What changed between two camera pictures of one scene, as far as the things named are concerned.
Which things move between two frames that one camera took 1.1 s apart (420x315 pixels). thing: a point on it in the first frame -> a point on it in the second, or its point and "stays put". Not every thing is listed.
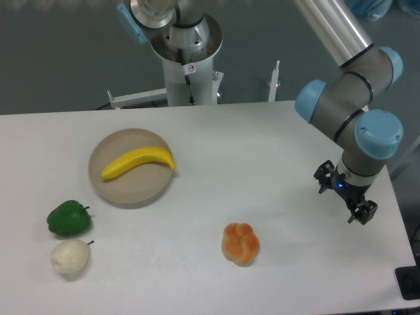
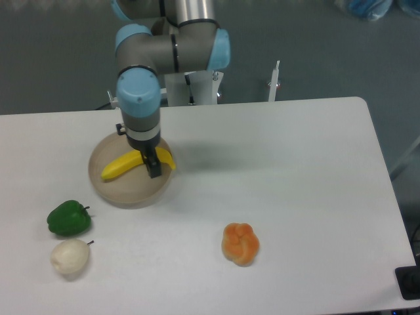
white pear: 70,256 stays put
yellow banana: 142,156 stays put
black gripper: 364,211 -> 146,142
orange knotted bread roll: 240,244 stays put
